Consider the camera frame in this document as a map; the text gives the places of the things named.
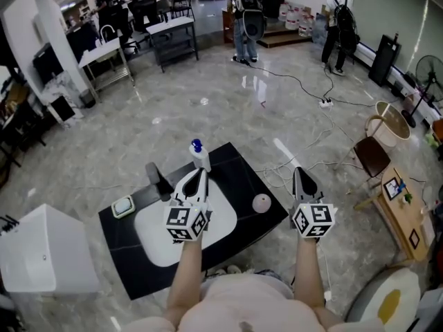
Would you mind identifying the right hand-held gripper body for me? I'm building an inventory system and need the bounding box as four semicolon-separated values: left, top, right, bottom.
288;192;338;244

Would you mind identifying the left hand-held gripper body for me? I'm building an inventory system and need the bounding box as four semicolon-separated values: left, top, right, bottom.
162;167;214;243

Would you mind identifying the white bottle with blue cap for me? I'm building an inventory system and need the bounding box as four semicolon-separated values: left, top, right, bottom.
188;138;213;173

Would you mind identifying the person's left forearm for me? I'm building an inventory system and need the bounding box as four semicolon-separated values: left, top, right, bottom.
165;239;206;320

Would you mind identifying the person's right forearm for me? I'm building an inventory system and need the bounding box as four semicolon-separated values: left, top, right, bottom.
293;235;327;311

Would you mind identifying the white sink basin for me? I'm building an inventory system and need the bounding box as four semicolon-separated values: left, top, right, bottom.
134;181;238;268

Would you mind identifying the black sink counter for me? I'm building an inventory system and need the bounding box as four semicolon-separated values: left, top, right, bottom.
98;141;290;301

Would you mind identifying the marble counter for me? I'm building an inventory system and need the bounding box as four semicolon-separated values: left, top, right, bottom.
37;70;87;129

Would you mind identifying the steel sink table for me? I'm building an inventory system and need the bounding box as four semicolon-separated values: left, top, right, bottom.
78;24;136;104

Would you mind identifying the black faucet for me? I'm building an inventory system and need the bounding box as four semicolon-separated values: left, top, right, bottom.
145;161;174;202

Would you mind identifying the pink round ball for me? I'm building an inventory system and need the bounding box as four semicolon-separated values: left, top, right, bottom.
251;192;273;214

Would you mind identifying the green and white soap dish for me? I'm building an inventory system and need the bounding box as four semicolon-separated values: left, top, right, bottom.
111;194;136;219

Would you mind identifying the brown chair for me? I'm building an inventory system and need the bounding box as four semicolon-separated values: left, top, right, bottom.
333;136;392;211

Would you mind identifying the person's white shoe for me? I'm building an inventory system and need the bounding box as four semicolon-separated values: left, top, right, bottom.
213;264;244;278

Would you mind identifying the black framed picture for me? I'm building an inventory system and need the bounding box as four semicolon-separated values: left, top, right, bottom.
381;176;404;201

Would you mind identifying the oval wooden table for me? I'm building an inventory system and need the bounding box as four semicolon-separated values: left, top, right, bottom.
372;165;436;263

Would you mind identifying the egg-shaped cushion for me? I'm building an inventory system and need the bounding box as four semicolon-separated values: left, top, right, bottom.
345;266;422;332

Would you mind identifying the person's pink shirt torso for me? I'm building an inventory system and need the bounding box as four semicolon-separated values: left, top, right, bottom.
127;272;386;332

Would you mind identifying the round wooden side table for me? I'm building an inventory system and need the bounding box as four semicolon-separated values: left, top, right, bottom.
374;100;411;141

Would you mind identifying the black tower speaker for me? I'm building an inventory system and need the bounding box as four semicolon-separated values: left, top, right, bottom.
368;34;403;88

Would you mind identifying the wooden platform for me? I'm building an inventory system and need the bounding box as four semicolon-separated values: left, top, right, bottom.
257;25;314;50

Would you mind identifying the grey shelf table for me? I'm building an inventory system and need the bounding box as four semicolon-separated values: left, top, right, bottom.
145;15;201;74

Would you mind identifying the black standing fan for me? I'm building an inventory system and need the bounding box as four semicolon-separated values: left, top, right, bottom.
400;55;443;129

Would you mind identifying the group of water jugs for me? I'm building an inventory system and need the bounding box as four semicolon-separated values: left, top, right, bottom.
278;1;316;38

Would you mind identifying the black folding chair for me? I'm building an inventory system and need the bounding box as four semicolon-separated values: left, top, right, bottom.
168;0;197;22

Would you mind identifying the black microwave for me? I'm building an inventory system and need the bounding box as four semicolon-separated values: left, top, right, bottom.
32;41;65;85

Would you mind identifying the black cabinet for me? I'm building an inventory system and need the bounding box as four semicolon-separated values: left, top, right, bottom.
260;0;287;19

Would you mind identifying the thin white gripper cable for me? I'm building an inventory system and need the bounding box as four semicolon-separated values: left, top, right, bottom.
315;239;334;303

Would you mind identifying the small black frame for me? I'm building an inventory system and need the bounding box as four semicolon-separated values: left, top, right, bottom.
408;228;422;250

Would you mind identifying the black floor cable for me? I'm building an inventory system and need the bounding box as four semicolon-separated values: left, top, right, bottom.
247;62;399;107

